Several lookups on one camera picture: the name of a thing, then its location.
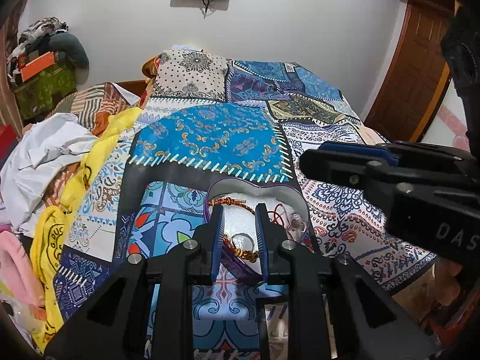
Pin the grey pillow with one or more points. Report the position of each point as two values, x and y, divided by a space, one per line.
73 50

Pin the yellow printed cloth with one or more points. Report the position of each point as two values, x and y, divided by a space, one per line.
90 165

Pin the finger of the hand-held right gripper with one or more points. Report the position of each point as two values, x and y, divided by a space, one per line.
423 152
330 165

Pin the green patterned cloth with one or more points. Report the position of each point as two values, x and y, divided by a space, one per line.
45 90

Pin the blue patchwork blanket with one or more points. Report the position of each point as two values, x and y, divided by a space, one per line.
210 138

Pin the orange striped bedsheet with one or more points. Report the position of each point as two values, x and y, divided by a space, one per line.
101 101

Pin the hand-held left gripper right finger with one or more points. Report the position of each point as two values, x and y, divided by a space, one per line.
260 240

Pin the pink fleece cloth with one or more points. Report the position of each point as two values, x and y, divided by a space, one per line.
20 266

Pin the pile of clothes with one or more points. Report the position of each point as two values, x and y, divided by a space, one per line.
35 33

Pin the white sliding wardrobe door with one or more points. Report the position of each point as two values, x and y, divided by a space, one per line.
446 120

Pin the white cloth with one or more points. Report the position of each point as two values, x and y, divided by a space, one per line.
41 150

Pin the orange box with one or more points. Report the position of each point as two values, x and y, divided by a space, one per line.
37 65

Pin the brown wooden door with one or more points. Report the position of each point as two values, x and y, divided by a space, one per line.
408 71

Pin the purple heart-shaped jewelry box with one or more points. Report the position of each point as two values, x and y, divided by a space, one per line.
258 195

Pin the striped brown curtain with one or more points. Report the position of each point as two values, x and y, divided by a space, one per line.
9 63

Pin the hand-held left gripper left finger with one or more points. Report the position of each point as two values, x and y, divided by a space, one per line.
217 240

